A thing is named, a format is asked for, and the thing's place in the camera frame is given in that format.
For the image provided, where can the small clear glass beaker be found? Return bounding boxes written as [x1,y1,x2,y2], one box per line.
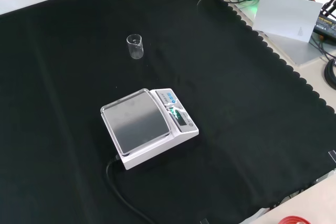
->
[126,34,144,60]

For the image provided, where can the white electronic balance steel pan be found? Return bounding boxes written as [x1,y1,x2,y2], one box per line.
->
[100,87,200,171]

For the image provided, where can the black bench cloth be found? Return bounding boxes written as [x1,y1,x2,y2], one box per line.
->
[0,0,336,224]

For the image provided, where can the pale board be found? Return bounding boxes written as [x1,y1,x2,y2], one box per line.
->
[251,0,324,44]

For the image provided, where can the black power adapter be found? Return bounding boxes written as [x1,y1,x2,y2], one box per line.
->
[312,15,336,39]

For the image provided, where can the black balance power cable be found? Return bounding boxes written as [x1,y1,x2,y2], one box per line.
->
[106,155,161,224]

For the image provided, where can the thick black cable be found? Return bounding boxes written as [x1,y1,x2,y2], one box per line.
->
[323,57,336,90]

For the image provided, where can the red ring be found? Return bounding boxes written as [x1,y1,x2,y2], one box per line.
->
[277,216,312,224]

